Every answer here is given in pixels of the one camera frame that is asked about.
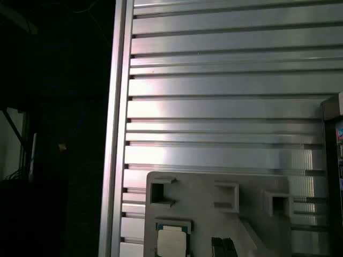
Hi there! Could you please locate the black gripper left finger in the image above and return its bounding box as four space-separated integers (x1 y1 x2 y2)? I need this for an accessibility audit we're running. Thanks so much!
211 237 223 257

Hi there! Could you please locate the black open PC case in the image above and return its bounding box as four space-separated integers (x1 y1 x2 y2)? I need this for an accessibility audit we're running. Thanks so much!
320 92 343 257

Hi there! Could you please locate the CPU with silver top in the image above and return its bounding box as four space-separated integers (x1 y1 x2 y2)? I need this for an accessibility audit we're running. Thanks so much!
154 217 194 257

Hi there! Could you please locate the grey parts rack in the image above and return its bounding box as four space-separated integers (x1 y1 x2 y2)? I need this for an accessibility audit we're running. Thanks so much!
143 171 293 257

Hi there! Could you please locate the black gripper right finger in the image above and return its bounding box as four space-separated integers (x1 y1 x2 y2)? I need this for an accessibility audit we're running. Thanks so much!
223 237 237 257

